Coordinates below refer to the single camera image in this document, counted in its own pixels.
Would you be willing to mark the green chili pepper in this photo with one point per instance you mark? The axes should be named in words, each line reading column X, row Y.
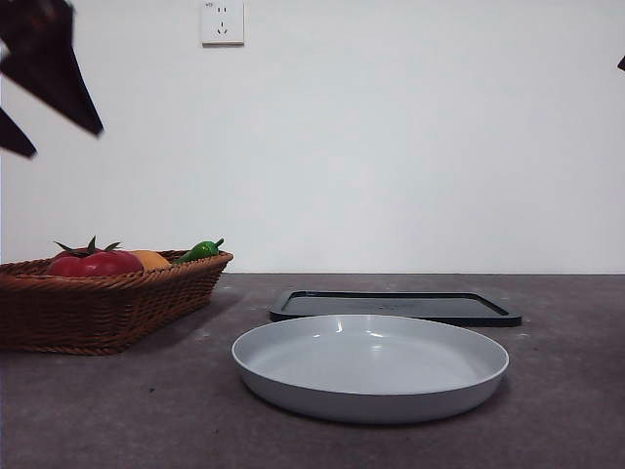
column 196, row 252

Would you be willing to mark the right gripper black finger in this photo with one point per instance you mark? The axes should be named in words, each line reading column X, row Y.
column 622, row 63

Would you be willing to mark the black rectangular tray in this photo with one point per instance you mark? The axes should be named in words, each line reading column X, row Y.
column 439, row 305

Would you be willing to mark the white wall socket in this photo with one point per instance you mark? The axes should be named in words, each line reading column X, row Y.
column 222, row 24

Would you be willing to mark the red tomato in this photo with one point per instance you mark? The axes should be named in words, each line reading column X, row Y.
column 96, row 264

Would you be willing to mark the pale grey round plate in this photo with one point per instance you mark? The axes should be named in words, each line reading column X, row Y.
column 371, row 361

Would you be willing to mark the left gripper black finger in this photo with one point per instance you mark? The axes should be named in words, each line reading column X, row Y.
column 14, row 137
column 54, row 83

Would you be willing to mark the brown wicker basket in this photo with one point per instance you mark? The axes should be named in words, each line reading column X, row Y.
column 97, row 312

